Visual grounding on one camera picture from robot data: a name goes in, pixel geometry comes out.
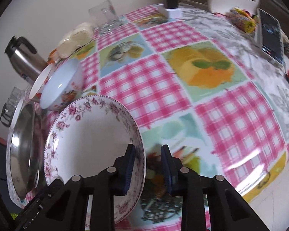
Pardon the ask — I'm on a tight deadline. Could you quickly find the stainless steel round plate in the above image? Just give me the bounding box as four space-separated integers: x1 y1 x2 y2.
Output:
10 102 43 200

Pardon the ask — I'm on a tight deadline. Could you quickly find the floral rimmed round plate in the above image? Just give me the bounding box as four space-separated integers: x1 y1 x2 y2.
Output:
44 95 146 223

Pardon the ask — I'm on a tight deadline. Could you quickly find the strawberry pattern bowl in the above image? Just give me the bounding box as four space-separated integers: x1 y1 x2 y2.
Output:
29 63 56 103

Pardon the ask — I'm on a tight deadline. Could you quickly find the light blue bowl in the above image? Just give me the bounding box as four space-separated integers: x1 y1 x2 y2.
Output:
39 58 84 111

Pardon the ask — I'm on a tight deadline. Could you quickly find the white square bowl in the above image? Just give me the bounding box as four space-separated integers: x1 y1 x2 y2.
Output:
10 99 24 128

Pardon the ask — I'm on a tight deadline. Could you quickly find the glass coffee pot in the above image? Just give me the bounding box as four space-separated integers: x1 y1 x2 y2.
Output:
0 103 16 128

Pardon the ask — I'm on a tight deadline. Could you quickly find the clear drinking glass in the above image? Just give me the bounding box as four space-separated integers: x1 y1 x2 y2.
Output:
8 87 24 106

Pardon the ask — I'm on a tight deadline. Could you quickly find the checkered floral tablecloth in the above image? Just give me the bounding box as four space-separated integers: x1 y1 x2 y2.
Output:
72 5 289 230

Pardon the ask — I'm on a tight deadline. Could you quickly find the orange snack packet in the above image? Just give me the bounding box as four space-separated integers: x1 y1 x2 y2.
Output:
47 49 60 65

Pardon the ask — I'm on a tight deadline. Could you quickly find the stainless steel thermos jug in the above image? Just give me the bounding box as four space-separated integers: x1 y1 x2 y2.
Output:
4 36 47 85

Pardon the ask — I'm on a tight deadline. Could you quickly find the bag of white buns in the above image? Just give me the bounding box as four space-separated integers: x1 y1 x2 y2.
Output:
56 23 94 59

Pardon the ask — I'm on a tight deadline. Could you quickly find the smartphone on stand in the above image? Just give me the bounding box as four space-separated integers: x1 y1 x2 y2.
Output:
254 8 284 66

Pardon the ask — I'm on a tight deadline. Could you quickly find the colourful candy packet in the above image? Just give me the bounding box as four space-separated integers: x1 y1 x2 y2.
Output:
228 7 259 34

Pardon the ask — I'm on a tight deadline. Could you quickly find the glass mug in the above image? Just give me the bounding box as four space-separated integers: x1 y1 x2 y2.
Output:
88 0 122 35

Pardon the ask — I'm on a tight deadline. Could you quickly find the white power strip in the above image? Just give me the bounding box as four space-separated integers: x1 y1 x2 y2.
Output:
156 4 183 19

